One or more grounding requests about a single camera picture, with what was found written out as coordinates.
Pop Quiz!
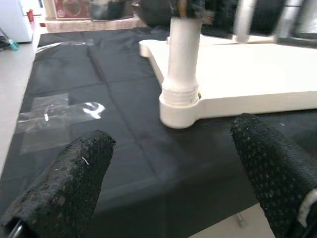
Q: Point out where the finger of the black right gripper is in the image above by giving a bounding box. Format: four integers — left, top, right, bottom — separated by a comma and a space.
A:
168, 0, 208, 19

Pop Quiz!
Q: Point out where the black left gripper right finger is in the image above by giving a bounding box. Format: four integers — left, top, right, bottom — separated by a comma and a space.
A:
230, 113, 317, 238

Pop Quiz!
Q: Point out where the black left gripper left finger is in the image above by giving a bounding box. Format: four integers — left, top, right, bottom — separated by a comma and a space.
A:
0, 129, 116, 238

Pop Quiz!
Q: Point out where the white plastic table leg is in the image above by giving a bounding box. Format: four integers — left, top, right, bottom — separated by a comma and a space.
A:
161, 14, 202, 106

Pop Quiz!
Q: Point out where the black wok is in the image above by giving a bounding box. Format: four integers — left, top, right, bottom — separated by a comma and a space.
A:
132, 0, 174, 27

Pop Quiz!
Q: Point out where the grey metal table leg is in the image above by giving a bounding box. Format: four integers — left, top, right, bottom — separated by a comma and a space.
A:
236, 213, 248, 228

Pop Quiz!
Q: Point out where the white plastic table top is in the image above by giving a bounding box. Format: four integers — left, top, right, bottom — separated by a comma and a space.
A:
138, 33, 317, 129

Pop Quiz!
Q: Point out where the clear tape patch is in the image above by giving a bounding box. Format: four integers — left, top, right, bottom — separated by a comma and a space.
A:
16, 93, 106, 156

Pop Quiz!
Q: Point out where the black bag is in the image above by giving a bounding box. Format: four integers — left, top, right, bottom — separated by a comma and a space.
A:
90, 0, 136, 20

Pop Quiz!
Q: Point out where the black tablecloth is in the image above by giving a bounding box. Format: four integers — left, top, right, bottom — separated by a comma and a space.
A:
0, 26, 317, 236

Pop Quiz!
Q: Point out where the beige covered bench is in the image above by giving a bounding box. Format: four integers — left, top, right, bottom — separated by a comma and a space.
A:
45, 17, 149, 33

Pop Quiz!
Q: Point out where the red printed carton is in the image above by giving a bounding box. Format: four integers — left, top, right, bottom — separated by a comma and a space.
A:
54, 0, 92, 19

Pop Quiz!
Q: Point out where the black object on floor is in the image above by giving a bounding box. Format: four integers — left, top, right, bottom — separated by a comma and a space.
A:
0, 34, 12, 52

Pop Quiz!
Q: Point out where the white appliance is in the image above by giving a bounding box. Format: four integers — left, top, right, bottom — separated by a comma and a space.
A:
0, 0, 33, 43

